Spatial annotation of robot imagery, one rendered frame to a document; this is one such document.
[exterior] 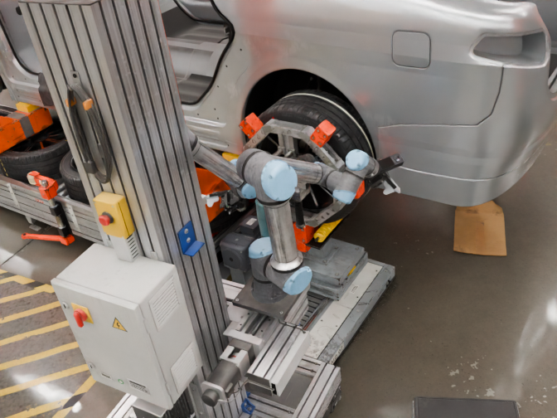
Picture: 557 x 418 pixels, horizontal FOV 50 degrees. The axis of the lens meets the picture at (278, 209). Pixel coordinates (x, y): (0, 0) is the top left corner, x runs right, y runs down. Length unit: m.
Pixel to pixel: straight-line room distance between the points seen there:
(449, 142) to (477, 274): 1.16
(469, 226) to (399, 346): 1.10
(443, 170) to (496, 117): 0.35
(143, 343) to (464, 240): 2.44
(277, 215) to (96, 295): 0.60
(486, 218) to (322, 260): 1.22
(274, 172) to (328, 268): 1.56
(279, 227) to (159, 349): 0.54
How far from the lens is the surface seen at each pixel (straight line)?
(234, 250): 3.27
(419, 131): 2.72
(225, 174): 2.38
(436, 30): 2.52
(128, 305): 1.80
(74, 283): 1.96
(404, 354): 3.18
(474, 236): 3.89
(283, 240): 1.99
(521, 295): 3.55
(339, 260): 3.36
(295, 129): 2.76
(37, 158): 4.54
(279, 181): 1.83
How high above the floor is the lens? 2.39
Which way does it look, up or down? 35 degrees down
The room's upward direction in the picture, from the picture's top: 8 degrees counter-clockwise
